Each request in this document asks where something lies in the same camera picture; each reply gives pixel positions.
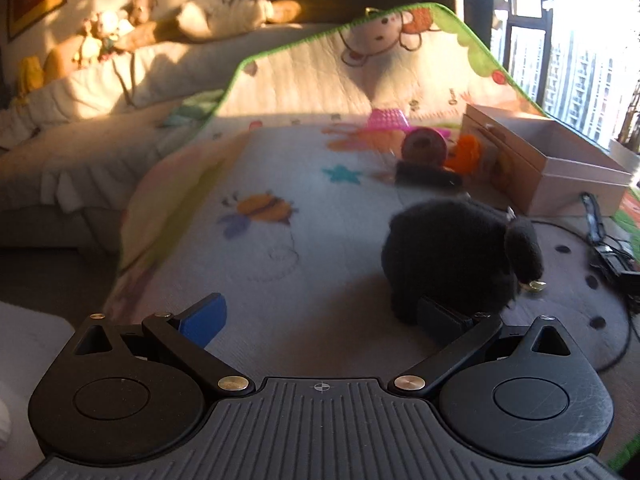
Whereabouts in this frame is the black framed window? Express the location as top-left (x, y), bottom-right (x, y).
top-left (462, 0), bottom-right (640, 151)

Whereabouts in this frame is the orange toy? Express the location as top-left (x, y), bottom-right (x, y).
top-left (445, 135), bottom-right (483, 175)

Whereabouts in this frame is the printed play mat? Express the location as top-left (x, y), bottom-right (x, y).
top-left (102, 2), bottom-right (640, 376)

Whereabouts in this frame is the black plush toy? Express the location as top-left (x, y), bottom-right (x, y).
top-left (382, 199), bottom-right (546, 323)

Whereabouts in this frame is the cardboard box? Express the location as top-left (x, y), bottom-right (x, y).
top-left (461, 104), bottom-right (633, 217)

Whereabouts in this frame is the pink plastic sieve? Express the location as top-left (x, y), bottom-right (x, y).
top-left (367, 107), bottom-right (412, 132)

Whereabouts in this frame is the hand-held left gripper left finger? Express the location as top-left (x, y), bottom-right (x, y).
top-left (74, 293), bottom-right (255, 397)

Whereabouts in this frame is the palm plant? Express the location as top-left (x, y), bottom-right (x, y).
top-left (617, 75), bottom-right (640, 153)

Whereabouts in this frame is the brown plush toy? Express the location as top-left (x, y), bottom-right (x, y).
top-left (125, 0), bottom-right (160, 26)

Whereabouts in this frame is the pale green cloth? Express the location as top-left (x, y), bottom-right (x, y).
top-left (159, 89), bottom-right (226, 128)

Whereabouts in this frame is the small tan bolster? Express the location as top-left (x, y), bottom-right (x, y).
top-left (272, 0), bottom-right (302, 23)

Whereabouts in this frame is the thin black cable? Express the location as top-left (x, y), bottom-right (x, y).
top-left (530, 217), bottom-right (640, 373)

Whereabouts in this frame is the white plush toy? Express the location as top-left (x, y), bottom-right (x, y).
top-left (82, 10), bottom-right (121, 56)

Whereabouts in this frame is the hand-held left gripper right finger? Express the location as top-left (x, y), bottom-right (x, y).
top-left (389, 296), bottom-right (573, 398)

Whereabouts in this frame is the yellow plush toy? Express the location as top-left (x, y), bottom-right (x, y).
top-left (17, 55), bottom-right (46, 98)

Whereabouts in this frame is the dark fuzzy oblong toy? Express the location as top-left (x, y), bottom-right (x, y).
top-left (395, 161), bottom-right (463, 188)

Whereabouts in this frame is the white pillow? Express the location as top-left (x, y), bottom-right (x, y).
top-left (176, 0), bottom-right (276, 41)

